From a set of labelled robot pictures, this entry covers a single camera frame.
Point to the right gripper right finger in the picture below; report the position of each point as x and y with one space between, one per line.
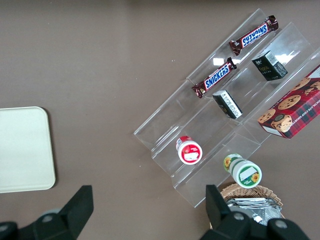
225 225

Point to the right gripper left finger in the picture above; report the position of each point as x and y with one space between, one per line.
62 222

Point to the aluminium foil tray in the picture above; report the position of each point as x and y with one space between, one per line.
252 207

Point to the light tan wicker basket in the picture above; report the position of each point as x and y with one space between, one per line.
240 191

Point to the cream plastic tray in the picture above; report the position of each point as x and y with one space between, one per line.
25 150

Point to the green sunflower yogurt cup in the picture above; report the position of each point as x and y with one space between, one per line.
243 172

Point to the red strawberry yogurt cup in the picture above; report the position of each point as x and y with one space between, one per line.
190 152

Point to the clear acrylic stepped shelf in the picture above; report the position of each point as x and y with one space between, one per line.
282 40
175 120

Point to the small black carton box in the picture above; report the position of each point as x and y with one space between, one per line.
227 105
268 66

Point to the red tartan cookie box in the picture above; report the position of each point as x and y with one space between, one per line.
295 110

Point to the Snickers chocolate bar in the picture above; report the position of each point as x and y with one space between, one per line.
216 77
253 36

